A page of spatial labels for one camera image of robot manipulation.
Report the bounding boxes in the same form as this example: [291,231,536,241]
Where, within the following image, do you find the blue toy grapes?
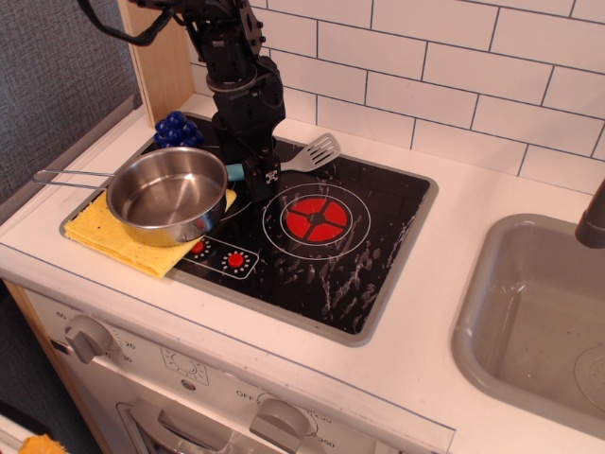
[154,111,205,148]

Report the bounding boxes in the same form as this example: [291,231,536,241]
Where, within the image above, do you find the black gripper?
[210,56,285,202]

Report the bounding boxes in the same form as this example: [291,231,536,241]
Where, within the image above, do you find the orange object bottom left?
[18,435,67,454]

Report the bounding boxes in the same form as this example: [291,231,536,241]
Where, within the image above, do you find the grey sink basin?
[452,214,604,438]

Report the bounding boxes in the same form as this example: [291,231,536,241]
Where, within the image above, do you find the grey left oven knob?
[65,315,112,364]

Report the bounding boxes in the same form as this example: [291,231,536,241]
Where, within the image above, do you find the grey faucet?
[575,181,605,249]

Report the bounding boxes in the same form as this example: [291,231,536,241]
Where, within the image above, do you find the blue handled grey spatula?
[219,133,341,183]

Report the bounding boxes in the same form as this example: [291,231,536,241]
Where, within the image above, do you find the black toy stove top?
[59,112,440,349]

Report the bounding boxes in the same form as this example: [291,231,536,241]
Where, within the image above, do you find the yellow folded cloth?
[63,187,238,279]

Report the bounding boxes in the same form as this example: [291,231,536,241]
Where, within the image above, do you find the grey oven knob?
[250,399,311,453]
[65,315,112,364]

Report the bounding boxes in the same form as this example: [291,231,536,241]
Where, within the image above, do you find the grey right oven knob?
[250,399,311,453]

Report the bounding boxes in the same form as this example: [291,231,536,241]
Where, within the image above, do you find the black braided cable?
[77,0,185,47]

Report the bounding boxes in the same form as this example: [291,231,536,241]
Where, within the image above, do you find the stainless steel pot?
[32,147,229,247]

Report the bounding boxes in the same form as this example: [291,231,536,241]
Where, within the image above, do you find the grey oven door handle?
[127,396,266,454]

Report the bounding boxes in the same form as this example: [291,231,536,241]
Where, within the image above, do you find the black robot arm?
[136,1,285,202]

